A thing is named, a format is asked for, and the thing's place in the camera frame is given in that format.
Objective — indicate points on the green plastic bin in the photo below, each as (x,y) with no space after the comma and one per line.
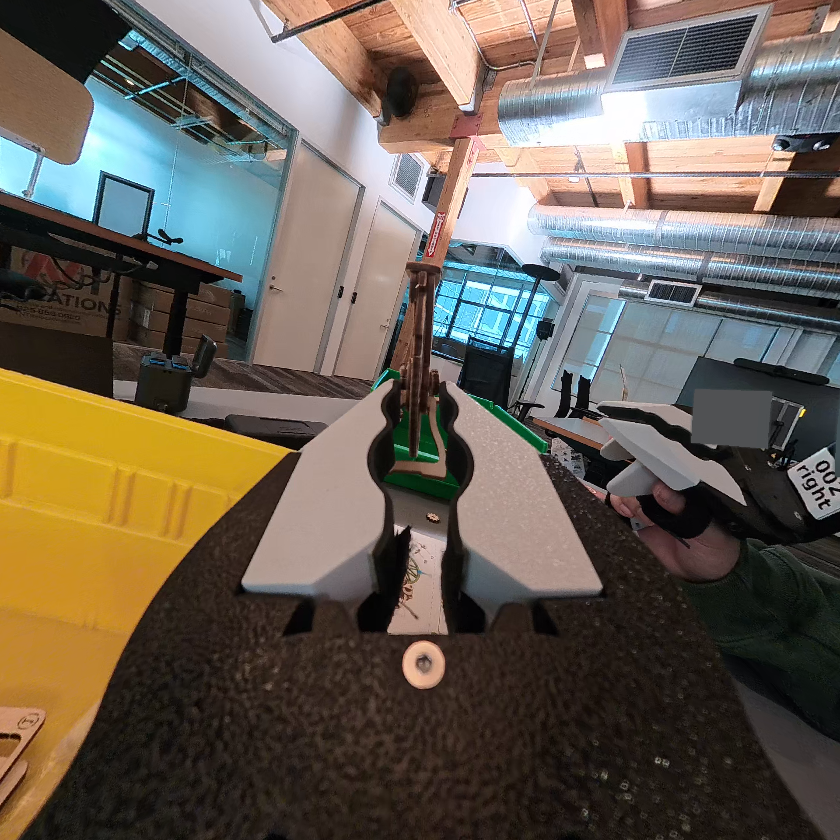
(426,491)

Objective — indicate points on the meeting room table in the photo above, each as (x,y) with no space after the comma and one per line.
(571,430)

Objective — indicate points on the black framed whiteboard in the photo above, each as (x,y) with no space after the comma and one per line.
(124,203)

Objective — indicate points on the stack of cardboard boxes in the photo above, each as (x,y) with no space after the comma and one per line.
(59,302)

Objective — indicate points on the grey desk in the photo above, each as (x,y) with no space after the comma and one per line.
(289,401)

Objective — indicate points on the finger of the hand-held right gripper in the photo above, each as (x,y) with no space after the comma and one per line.
(649,420)
(695,459)

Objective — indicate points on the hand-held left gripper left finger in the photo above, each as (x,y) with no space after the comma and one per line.
(315,525)

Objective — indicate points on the black wall speaker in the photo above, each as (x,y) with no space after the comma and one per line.
(433,188)

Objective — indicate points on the wall television screen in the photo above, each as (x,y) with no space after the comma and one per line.
(715,377)

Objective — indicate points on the narrow white door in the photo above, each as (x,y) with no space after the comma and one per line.
(380,295)

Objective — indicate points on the black round ceiling speaker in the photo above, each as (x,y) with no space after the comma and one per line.
(400,92)

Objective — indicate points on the small duct vent grille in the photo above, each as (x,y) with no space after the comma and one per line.
(673,291)

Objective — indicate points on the yellow plastic bin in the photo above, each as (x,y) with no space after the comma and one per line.
(98,472)

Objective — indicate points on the black battery charging case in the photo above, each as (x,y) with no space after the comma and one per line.
(164,387)

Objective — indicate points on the wide white door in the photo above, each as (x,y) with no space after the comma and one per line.
(308,262)

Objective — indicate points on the large silver air duct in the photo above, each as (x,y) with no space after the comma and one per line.
(544,105)

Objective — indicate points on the wooden back chair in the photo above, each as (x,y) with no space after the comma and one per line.
(39,98)

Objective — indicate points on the wall vent grille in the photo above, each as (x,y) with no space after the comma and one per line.
(407,176)

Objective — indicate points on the person's right hand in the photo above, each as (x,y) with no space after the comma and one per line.
(702,558)

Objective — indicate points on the black speaker on stand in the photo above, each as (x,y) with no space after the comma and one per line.
(544,328)

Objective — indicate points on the black video bar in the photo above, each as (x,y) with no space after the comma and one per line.
(781,369)

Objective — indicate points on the pile of wooden puzzle sheets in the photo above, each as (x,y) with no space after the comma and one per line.
(16,728)

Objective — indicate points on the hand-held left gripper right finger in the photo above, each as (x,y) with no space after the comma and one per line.
(518,525)

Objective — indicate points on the black floor lamp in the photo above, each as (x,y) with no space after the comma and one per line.
(541,270)

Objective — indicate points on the black meeting chair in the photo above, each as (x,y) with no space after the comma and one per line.
(583,394)
(565,394)

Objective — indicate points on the black mesh office chair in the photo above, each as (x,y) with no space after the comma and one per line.
(485,374)

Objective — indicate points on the puzzle instruction booklet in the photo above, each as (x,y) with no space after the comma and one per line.
(423,577)

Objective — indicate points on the wooden support post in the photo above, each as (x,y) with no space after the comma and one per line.
(453,197)

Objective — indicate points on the black flat pouch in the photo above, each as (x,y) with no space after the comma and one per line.
(275,430)

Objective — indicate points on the dome security camera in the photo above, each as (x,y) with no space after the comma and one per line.
(797,143)

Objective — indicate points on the large ceiling vent grille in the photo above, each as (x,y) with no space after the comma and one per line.
(689,46)

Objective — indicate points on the wooden wheel assembly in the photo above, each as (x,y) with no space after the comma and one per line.
(420,315)

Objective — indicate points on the brown wooden table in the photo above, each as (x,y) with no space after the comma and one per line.
(98,233)

